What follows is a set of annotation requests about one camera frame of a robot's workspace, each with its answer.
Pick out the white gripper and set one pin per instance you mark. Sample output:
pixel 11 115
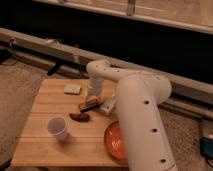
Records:
pixel 94 88

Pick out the brown black eraser block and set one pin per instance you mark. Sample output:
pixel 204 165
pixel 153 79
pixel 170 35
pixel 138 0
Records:
pixel 89 105

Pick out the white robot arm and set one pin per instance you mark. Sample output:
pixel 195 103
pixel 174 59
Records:
pixel 138 94

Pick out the white plastic bottle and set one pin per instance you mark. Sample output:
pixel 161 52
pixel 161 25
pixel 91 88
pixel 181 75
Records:
pixel 109 105

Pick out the dark red brown snack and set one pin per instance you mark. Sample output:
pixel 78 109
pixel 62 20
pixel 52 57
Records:
pixel 82 117

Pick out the white sponge pad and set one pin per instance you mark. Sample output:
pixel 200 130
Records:
pixel 72 89

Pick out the white paper cup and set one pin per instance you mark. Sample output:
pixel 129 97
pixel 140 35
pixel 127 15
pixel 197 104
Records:
pixel 57 127

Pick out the orange bowl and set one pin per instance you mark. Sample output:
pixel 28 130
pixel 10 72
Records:
pixel 113 141

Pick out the blue device on floor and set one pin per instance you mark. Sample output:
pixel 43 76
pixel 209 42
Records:
pixel 206 147

